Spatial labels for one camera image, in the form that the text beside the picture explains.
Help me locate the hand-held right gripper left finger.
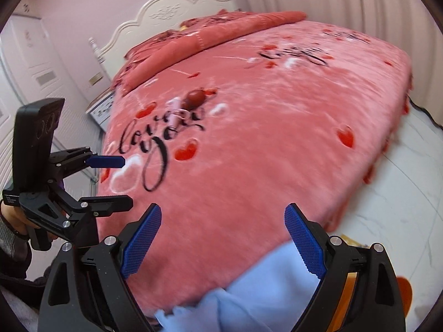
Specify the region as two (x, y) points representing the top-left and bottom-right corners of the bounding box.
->
(39, 203), (163, 332)

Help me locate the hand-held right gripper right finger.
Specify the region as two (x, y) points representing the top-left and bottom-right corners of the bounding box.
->
(284, 203), (406, 332)

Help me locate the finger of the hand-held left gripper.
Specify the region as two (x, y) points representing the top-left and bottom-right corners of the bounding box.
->
(48, 147), (126, 180)
(19, 190), (134, 241)

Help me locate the light blue cloth bag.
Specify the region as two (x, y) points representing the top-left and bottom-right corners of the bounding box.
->
(154, 242), (326, 332)

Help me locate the person's left forearm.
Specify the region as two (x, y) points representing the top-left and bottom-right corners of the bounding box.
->
(0, 216), (52, 305)

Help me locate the person's left hand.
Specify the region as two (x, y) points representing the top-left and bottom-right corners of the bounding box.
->
(0, 201), (58, 243)

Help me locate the white nightstand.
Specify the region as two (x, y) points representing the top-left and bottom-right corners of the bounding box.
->
(86, 88), (116, 134)

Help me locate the pink plastic toy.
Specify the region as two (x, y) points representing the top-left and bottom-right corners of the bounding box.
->
(166, 98), (187, 128)

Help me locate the white wardrobe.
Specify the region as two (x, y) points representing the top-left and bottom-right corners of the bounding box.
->
(0, 3), (104, 277)

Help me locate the red bear toy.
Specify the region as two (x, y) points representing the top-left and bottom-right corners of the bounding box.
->
(182, 89), (217, 110)

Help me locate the orange plastic object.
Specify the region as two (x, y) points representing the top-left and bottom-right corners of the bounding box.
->
(329, 271), (415, 332)

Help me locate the pink printed blanket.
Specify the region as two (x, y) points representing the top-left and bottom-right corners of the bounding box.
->
(95, 19), (414, 319)

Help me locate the white carved headboard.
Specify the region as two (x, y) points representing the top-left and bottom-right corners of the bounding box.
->
(88, 0), (239, 77)

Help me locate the folded pink quilt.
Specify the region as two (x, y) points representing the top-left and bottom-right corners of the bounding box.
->
(114, 10), (308, 94)

